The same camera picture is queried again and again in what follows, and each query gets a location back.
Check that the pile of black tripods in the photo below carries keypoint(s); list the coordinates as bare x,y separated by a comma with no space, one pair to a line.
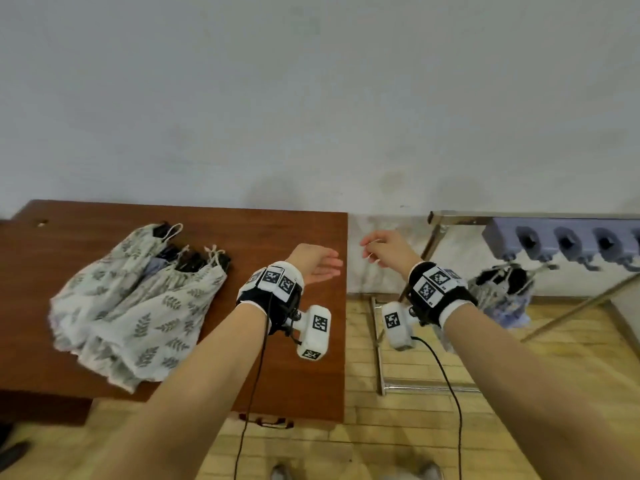
222,260

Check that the person's right forearm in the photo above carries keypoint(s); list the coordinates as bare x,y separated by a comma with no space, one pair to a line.
525,394

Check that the person's left hand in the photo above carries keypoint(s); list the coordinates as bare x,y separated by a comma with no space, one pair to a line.
315,262

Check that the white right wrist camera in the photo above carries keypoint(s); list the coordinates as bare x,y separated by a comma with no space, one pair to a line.
397,327

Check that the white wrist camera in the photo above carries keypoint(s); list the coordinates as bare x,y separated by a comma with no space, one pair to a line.
397,327
315,332

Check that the cat print drawstring bag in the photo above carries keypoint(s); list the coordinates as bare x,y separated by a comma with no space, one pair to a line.
487,299

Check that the person's grey shoe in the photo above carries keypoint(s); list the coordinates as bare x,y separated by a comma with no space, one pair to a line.
430,470

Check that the person's right hand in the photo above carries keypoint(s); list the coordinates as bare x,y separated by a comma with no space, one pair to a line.
395,249

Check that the person's left forearm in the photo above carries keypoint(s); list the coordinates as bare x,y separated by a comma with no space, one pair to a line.
190,394

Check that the purple hook rail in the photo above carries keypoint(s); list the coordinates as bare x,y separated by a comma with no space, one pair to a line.
500,234

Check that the black bracket arm with knob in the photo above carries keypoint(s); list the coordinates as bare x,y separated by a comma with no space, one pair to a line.
169,253

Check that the metal clothes rack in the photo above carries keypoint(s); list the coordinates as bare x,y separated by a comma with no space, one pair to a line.
450,218

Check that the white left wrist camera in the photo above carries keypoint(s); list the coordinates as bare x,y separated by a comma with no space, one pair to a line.
315,332

